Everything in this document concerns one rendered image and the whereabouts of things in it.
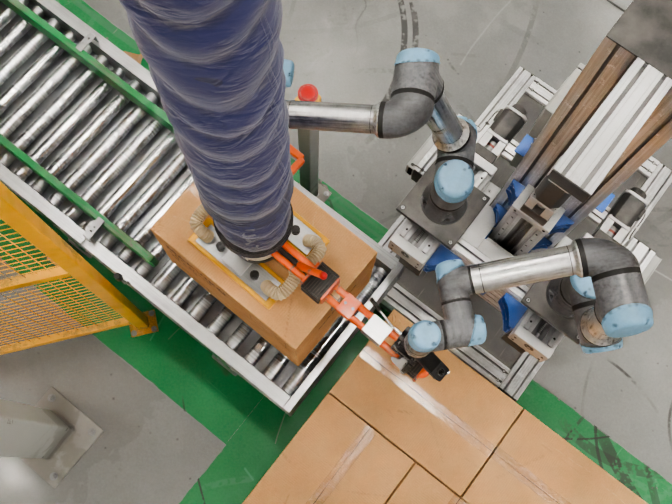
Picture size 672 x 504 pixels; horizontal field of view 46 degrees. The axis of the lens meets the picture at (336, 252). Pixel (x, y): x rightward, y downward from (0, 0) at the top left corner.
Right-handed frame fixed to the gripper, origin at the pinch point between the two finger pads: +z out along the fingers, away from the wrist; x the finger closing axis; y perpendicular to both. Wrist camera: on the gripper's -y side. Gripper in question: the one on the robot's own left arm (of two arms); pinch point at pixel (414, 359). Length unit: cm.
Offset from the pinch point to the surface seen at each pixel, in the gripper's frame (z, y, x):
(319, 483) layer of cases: 67, -3, 44
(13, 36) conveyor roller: 67, 208, -9
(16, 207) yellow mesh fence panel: -41, 97, 42
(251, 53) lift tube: -118, 49, 2
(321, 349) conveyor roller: 66, 28, 7
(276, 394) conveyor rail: 62, 29, 31
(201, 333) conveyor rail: 62, 65, 32
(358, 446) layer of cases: 67, -5, 25
